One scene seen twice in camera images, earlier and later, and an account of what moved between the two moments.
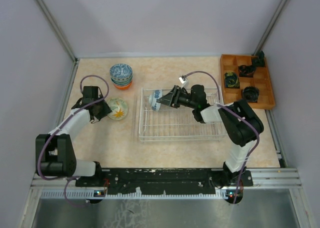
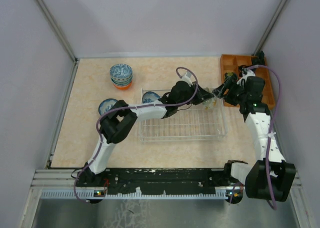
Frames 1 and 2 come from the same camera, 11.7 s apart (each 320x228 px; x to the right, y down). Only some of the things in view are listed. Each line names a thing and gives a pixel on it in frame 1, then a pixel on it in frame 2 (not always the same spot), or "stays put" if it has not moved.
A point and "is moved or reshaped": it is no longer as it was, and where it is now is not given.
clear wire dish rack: x=160 y=122 stays put
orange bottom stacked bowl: x=122 y=87 stays put
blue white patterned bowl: x=155 y=105 is moved or reshaped
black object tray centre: x=246 y=71 stays put
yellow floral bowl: x=119 y=107 is moved or reshaped
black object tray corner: x=259 y=61 stays put
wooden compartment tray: x=261 y=80 stays put
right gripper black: x=167 y=99 to x=230 y=83
